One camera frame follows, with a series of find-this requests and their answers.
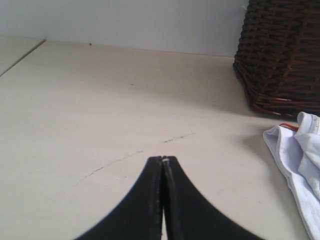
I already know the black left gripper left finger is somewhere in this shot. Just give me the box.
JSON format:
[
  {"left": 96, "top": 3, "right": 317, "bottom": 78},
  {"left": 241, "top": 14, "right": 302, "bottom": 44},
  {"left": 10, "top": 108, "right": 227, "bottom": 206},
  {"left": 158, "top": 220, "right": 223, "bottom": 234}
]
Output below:
[{"left": 77, "top": 156, "right": 163, "bottom": 240}]

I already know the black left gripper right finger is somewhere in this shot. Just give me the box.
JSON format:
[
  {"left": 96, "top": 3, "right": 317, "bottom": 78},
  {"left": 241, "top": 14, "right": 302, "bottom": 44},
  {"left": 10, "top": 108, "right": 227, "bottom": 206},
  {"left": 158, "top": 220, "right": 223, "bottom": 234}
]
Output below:
[{"left": 161, "top": 156, "right": 260, "bottom": 240}]

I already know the white t-shirt with red print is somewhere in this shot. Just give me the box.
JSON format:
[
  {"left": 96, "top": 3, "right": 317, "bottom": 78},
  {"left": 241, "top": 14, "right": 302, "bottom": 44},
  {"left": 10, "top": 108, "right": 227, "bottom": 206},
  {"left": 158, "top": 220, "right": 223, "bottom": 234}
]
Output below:
[{"left": 263, "top": 112, "right": 320, "bottom": 240}]

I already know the dark red wicker basket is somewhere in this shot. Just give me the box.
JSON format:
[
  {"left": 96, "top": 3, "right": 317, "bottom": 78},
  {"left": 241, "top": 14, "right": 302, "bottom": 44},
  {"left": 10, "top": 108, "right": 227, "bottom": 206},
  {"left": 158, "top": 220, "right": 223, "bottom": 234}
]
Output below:
[{"left": 233, "top": 0, "right": 320, "bottom": 118}]

